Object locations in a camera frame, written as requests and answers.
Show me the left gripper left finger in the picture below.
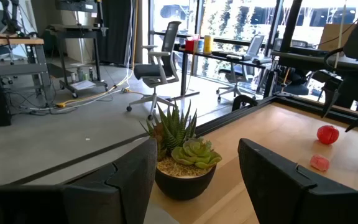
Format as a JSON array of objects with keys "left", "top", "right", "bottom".
[{"left": 62, "top": 138, "right": 158, "bottom": 224}]

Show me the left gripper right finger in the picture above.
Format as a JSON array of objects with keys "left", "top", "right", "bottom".
[{"left": 237, "top": 138, "right": 318, "bottom": 224}]

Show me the red round toy fruit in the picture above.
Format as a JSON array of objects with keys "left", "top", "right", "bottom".
[{"left": 316, "top": 124, "right": 340, "bottom": 146}]

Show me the grey folded cloth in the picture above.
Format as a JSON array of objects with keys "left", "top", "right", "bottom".
[{"left": 143, "top": 202, "right": 180, "bottom": 224}]

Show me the pink toy fruit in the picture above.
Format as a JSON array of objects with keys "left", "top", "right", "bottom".
[{"left": 309, "top": 154, "right": 331, "bottom": 172}]

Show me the cardboard box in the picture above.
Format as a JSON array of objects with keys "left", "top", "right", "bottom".
[{"left": 318, "top": 23, "right": 356, "bottom": 52}]

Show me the potted succulent plant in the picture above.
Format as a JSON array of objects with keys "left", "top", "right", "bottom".
[{"left": 139, "top": 100, "right": 223, "bottom": 202}]

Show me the black pole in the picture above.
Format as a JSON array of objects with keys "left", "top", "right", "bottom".
[{"left": 278, "top": 0, "right": 305, "bottom": 53}]

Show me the grey office chair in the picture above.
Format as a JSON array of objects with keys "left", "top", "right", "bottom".
[{"left": 216, "top": 34, "right": 266, "bottom": 103}]

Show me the long black desk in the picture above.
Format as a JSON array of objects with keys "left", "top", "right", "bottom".
[{"left": 150, "top": 30, "right": 273, "bottom": 98}]

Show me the white and black office chair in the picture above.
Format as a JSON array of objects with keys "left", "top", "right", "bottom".
[{"left": 126, "top": 21, "right": 183, "bottom": 121}]

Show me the yellow cylinder can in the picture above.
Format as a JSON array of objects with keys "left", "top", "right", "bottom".
[{"left": 203, "top": 34, "right": 214, "bottom": 55}]

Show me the red container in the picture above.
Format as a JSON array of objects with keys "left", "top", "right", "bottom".
[{"left": 185, "top": 34, "right": 200, "bottom": 53}]

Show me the black equipment cart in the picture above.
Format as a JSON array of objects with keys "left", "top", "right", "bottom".
[{"left": 44, "top": 24, "right": 109, "bottom": 99}]

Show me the wooden work table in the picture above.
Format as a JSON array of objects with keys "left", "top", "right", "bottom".
[{"left": 0, "top": 36, "right": 54, "bottom": 108}]

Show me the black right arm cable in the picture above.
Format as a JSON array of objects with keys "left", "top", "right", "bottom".
[{"left": 323, "top": 46, "right": 345, "bottom": 74}]

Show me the black frame clamp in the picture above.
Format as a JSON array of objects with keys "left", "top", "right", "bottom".
[{"left": 231, "top": 94, "right": 259, "bottom": 112}]

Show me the yellow floor cable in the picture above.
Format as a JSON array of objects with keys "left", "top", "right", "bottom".
[{"left": 55, "top": 0, "right": 145, "bottom": 109}]

